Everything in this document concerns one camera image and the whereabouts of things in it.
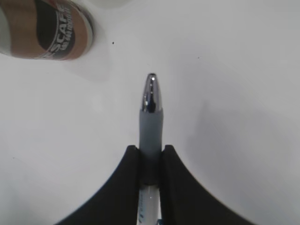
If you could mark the light blue pen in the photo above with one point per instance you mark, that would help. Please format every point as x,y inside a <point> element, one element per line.
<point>150,146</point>

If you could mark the brown coffee bottle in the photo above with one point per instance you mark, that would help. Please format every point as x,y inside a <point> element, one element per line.
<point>45,29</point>

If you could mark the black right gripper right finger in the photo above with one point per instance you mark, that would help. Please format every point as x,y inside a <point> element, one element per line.
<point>184,201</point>

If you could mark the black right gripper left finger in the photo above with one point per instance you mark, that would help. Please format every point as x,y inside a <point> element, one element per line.
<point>116,202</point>

